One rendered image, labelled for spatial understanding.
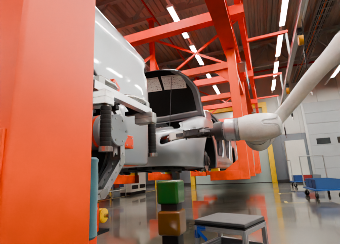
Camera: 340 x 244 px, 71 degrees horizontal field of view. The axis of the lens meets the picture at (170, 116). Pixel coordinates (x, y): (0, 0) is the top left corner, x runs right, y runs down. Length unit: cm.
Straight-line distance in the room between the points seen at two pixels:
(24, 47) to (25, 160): 16
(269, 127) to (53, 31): 74
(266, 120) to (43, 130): 75
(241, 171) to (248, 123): 352
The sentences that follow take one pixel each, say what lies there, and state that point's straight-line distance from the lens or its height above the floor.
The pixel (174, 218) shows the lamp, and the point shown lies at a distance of 43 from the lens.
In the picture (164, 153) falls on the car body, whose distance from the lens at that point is 343.
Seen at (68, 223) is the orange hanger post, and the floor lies 60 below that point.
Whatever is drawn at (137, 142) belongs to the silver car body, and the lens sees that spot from 170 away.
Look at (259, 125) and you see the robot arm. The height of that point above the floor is 83.
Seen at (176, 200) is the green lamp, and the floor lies 63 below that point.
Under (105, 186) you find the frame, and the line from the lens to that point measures 113.
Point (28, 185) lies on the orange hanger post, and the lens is 39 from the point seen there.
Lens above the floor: 67
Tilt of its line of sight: 13 degrees up
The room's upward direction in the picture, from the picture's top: 3 degrees counter-clockwise
